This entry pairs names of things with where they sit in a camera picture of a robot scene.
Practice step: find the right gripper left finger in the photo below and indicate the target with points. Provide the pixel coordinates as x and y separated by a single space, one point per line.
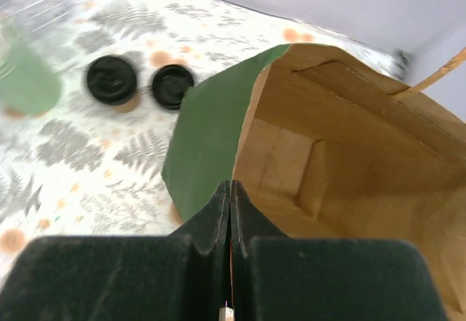
183 276

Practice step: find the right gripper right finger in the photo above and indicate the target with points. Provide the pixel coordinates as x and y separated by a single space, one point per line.
276 277

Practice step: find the green brown paper bag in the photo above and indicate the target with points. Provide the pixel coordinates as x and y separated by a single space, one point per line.
328 147

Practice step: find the brown paper coffee cup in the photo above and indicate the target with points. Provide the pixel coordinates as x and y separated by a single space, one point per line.
112 80

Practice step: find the black coffee lid stack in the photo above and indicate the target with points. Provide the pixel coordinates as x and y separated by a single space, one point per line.
170 84

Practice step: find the floral patterned table mat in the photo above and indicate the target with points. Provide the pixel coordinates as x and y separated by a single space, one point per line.
83 168

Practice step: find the green straw holder cup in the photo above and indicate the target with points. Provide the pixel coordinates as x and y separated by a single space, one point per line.
28 83

